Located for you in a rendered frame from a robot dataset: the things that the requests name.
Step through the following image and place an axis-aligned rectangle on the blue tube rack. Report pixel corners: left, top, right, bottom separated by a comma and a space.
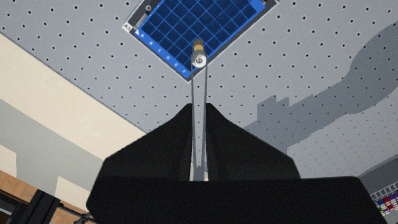
135, 0, 265, 78

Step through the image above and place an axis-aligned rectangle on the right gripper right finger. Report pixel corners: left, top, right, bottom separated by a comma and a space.
205, 103, 301, 181

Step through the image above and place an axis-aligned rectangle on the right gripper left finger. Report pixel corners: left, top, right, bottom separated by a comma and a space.
95, 103, 193, 181

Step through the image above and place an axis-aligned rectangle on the blue capped vial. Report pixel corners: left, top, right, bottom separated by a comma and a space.
376, 198, 385, 207

